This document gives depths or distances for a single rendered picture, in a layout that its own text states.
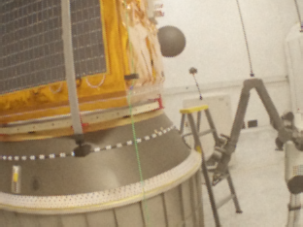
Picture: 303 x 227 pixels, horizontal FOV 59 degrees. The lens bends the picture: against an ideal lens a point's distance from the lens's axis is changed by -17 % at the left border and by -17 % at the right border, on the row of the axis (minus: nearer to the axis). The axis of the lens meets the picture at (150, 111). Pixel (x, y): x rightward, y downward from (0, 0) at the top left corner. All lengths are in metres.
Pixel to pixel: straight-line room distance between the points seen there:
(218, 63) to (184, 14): 1.97
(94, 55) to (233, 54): 8.52
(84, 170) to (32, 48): 0.86
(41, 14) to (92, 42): 0.45
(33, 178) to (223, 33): 8.79
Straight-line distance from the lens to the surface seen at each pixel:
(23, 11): 2.09
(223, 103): 6.02
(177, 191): 2.32
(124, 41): 1.84
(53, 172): 2.07
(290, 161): 2.05
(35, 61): 1.96
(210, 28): 10.14
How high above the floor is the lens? 1.84
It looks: 4 degrees down
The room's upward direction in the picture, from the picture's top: 8 degrees counter-clockwise
